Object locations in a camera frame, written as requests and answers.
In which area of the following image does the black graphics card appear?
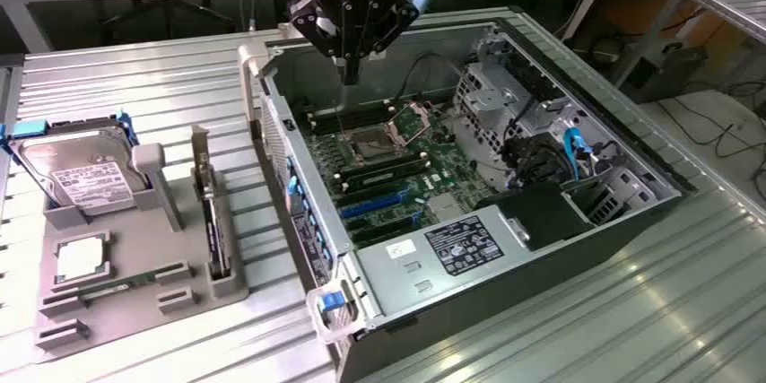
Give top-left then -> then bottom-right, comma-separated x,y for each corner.
190,124 -> 234,277

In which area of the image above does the black RAM slot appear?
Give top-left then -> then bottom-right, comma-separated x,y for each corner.
333,150 -> 433,181
308,99 -> 398,135

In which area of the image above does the metal socket cover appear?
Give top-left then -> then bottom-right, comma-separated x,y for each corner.
388,101 -> 434,140

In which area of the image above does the metal disk bay cage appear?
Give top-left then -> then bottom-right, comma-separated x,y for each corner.
453,31 -> 577,134

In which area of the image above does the CPU socket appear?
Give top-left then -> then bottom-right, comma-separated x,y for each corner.
345,128 -> 398,163

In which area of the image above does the installed RAM stick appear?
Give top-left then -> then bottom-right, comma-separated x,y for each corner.
341,166 -> 424,190

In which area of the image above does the blue expansion slot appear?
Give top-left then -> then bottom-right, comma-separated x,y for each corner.
340,191 -> 404,219

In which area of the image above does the silver chipset heat sink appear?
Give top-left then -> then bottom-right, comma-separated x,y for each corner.
426,196 -> 476,219

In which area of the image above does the black expansion slot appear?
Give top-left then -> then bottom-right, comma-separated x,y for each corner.
346,213 -> 424,235

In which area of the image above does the black fan shroud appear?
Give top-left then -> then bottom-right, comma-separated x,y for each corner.
477,179 -> 596,253

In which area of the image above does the silver hard disk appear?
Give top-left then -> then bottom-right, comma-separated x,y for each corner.
14,127 -> 150,217

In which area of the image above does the blue disk caddy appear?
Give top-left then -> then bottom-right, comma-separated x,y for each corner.
0,108 -> 143,164

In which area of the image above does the grey power supply unit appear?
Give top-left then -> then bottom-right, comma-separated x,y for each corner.
354,205 -> 532,319

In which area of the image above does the grey parts rack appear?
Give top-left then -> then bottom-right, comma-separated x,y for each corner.
33,142 -> 250,364

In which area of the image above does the open grey PC case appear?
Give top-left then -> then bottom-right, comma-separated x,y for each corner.
238,5 -> 700,383

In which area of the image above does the silver CPU chip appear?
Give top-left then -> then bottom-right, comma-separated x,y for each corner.
55,239 -> 111,282

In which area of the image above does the green RAM stick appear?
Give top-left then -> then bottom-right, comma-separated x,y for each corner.
77,267 -> 185,301

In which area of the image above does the black looped wire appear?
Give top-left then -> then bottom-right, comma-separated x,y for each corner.
400,52 -> 458,98

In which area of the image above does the coiled black cable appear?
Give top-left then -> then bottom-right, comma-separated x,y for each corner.
588,34 -> 629,65

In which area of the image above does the black power wire bundle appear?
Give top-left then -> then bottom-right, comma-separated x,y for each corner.
505,133 -> 577,183

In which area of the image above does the blue data wire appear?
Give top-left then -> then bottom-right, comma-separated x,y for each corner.
561,126 -> 587,183

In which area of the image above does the black box with handle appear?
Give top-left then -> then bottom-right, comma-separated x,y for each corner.
633,43 -> 709,105

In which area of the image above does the metal slat table frame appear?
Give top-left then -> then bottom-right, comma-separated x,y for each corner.
611,0 -> 766,88

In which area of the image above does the black floor cable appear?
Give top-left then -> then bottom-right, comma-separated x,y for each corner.
669,80 -> 766,161

